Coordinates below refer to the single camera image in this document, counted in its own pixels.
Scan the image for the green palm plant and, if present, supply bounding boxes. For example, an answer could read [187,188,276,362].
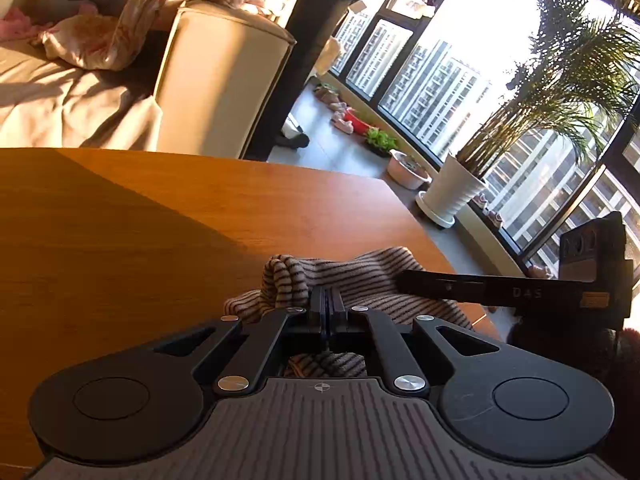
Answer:
[456,0,640,182]

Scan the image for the small green plant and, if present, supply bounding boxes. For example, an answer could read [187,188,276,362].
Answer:
[364,128,399,157]

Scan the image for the pink basin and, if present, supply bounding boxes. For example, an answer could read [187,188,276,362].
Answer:
[387,149,432,191]

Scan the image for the red plastic item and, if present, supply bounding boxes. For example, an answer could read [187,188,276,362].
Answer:
[342,109,377,134]

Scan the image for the striped brown knit garment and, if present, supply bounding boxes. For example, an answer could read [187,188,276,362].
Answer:
[223,246,474,379]

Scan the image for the pink cloth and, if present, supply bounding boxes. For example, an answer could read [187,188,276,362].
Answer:
[0,6,52,42]

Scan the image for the white pot saucer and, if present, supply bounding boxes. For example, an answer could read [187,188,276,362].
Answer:
[415,190,457,229]

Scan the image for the black window frame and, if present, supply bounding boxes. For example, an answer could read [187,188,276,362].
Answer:
[327,0,640,273]

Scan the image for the black and white floor object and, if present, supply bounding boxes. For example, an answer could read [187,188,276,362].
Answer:
[279,114,311,150]

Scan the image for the pink floral blanket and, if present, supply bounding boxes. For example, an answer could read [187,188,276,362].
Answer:
[39,0,287,72]

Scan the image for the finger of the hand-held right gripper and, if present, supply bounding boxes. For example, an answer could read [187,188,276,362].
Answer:
[397,269,609,312]

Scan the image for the pink slippers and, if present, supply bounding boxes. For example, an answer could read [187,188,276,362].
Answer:
[330,102,359,134]

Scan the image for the white ribbed plant pot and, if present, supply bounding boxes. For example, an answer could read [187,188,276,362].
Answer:
[428,153,489,219]

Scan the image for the black pillar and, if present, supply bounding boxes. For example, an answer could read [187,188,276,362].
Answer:
[244,0,383,162]

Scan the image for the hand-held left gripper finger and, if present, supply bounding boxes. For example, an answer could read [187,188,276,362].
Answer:
[328,287,502,394]
[152,287,329,396]

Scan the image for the beige sofa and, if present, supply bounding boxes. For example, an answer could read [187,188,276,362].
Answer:
[0,0,299,159]

